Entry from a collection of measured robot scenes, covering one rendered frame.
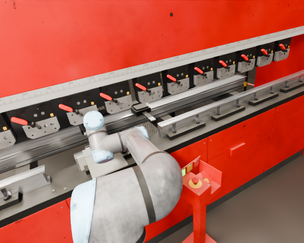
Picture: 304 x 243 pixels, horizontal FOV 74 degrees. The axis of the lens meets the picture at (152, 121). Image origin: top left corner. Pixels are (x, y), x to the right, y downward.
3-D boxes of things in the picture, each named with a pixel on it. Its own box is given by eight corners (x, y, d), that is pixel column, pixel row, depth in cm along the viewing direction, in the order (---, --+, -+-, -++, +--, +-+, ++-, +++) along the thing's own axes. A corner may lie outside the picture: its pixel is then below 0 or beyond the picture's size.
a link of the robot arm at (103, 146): (123, 153, 73) (115, 126, 77) (92, 162, 71) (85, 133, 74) (123, 157, 81) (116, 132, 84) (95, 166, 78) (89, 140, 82)
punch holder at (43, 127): (29, 140, 98) (13, 109, 90) (29, 132, 104) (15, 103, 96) (61, 130, 103) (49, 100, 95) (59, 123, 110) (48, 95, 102)
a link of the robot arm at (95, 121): (85, 132, 73) (79, 111, 75) (89, 141, 83) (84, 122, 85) (106, 126, 75) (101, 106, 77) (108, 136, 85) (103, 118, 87)
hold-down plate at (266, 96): (254, 106, 165) (254, 102, 163) (248, 104, 169) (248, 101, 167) (278, 96, 175) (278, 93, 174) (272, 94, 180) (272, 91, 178)
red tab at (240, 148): (231, 157, 163) (231, 150, 159) (229, 155, 164) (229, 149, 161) (244, 150, 168) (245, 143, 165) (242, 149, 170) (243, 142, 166)
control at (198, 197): (199, 210, 112) (199, 187, 103) (178, 194, 123) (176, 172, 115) (220, 190, 122) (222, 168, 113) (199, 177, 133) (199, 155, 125)
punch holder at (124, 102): (108, 115, 112) (101, 87, 104) (104, 110, 119) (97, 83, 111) (133, 107, 117) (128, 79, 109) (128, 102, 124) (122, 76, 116)
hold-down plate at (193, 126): (170, 140, 136) (170, 137, 134) (166, 137, 140) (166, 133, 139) (205, 126, 147) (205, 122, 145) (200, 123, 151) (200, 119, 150)
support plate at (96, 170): (92, 180, 95) (92, 178, 95) (82, 152, 116) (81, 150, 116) (128, 165, 102) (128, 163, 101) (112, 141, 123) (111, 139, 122)
